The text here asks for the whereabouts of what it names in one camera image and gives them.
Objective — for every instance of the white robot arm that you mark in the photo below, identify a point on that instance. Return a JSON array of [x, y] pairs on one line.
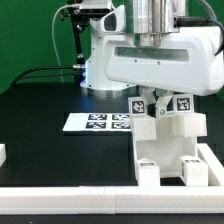
[[154, 46]]

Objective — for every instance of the white chair back frame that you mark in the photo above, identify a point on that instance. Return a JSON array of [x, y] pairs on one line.
[[145, 128]]

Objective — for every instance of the grey camera on stand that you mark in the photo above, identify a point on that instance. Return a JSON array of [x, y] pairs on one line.
[[95, 9]]

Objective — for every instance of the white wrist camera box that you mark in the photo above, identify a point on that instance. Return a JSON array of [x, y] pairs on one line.
[[115, 21]]

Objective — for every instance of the white L-shaped fence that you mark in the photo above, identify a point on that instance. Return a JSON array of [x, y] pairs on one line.
[[114, 200]]

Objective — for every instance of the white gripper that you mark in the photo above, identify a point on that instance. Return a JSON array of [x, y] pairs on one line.
[[186, 62]]

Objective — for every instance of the small white cube nut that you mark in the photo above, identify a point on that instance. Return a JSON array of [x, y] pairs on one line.
[[137, 106]]

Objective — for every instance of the white cube nut with tag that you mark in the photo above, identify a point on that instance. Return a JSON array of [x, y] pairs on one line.
[[183, 103]]

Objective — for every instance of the white tag sheet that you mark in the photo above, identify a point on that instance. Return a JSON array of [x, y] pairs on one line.
[[96, 122]]

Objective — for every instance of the white chair seat part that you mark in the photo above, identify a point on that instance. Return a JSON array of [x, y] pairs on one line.
[[165, 151]]

